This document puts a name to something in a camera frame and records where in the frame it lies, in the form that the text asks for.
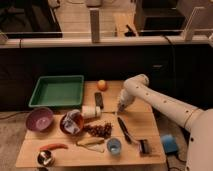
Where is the orange fruit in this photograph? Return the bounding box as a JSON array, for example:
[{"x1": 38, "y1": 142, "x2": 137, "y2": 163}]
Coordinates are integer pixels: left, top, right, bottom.
[{"x1": 97, "y1": 80, "x2": 107, "y2": 91}]

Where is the yellow banana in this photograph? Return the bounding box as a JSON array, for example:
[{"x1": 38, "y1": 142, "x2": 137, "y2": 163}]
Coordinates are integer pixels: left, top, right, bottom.
[{"x1": 77, "y1": 137, "x2": 104, "y2": 146}]

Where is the black dish brush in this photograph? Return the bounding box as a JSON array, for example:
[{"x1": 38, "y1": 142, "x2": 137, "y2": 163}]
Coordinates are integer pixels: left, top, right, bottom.
[{"x1": 130, "y1": 136, "x2": 151, "y2": 156}]

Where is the white cylindrical cup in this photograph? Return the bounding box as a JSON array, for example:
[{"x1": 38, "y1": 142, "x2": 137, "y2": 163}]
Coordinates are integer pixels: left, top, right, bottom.
[{"x1": 82, "y1": 106, "x2": 101, "y2": 119}]

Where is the small metal bowl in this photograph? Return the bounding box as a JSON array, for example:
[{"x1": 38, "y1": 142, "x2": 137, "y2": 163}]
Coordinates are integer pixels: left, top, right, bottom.
[{"x1": 37, "y1": 150, "x2": 54, "y2": 166}]

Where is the blue tape roll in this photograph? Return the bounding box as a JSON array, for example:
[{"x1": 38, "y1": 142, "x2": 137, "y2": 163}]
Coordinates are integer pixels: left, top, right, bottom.
[{"x1": 161, "y1": 134, "x2": 178, "y2": 154}]

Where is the purple bowl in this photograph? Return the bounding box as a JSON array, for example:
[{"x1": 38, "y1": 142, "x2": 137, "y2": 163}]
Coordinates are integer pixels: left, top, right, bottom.
[{"x1": 26, "y1": 107, "x2": 54, "y2": 132}]

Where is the red chili pepper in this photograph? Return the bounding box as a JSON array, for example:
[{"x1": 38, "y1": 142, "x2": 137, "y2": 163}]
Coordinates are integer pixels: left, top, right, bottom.
[{"x1": 39, "y1": 143, "x2": 68, "y2": 151}]

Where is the bunch of dark grapes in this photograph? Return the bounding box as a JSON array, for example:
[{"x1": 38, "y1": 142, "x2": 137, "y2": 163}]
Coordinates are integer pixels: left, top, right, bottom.
[{"x1": 83, "y1": 123, "x2": 112, "y2": 139}]

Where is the brown bowl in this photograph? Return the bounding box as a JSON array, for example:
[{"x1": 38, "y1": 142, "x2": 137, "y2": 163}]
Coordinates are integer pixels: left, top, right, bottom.
[{"x1": 60, "y1": 110, "x2": 84, "y2": 135}]

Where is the black handled knife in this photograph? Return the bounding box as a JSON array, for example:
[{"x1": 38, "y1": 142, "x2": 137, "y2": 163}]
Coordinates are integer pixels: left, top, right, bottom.
[{"x1": 117, "y1": 117, "x2": 132, "y2": 144}]

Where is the crumpled white cloth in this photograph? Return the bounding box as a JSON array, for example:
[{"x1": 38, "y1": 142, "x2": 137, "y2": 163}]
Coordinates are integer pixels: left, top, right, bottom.
[{"x1": 62, "y1": 109, "x2": 80, "y2": 135}]

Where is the blue glass cup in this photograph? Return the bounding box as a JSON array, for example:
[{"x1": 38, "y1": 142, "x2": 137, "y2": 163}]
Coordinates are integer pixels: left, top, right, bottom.
[{"x1": 107, "y1": 138, "x2": 121, "y2": 155}]

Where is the black rectangular sponge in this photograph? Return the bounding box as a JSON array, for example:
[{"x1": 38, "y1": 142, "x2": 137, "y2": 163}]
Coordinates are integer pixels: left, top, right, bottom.
[{"x1": 94, "y1": 92, "x2": 104, "y2": 109}]

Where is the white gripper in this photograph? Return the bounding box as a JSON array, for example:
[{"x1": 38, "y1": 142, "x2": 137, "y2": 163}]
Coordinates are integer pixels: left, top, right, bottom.
[{"x1": 117, "y1": 89, "x2": 135, "y2": 112}]

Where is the green plastic tray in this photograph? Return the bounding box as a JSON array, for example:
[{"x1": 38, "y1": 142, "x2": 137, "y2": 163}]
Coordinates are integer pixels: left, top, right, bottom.
[{"x1": 28, "y1": 75, "x2": 84, "y2": 108}]

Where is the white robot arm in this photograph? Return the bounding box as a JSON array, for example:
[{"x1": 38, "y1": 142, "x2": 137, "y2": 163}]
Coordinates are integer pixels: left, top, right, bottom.
[{"x1": 117, "y1": 74, "x2": 213, "y2": 171}]

